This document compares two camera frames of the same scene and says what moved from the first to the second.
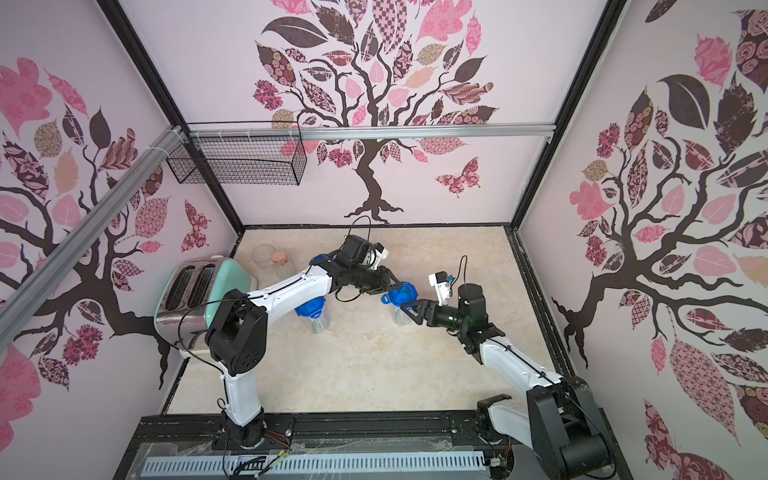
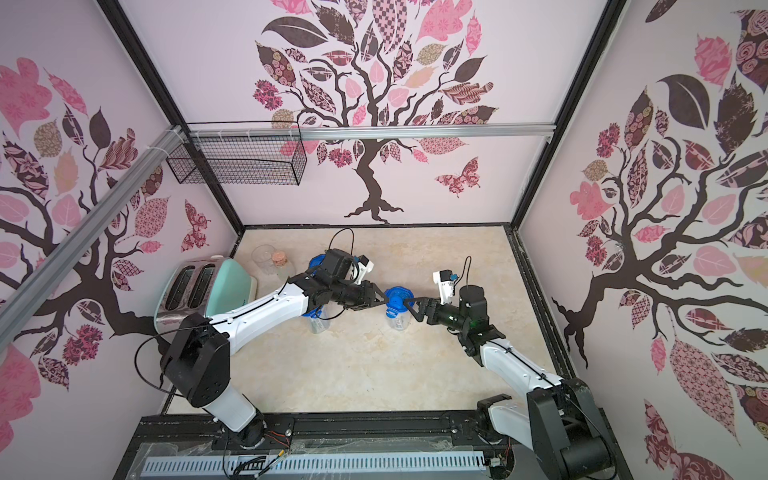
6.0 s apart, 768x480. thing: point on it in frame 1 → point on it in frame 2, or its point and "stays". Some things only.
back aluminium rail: x=367 y=132 stays
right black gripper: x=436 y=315 stays
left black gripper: x=381 y=284 → x=366 y=298
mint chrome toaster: x=190 y=294 stays
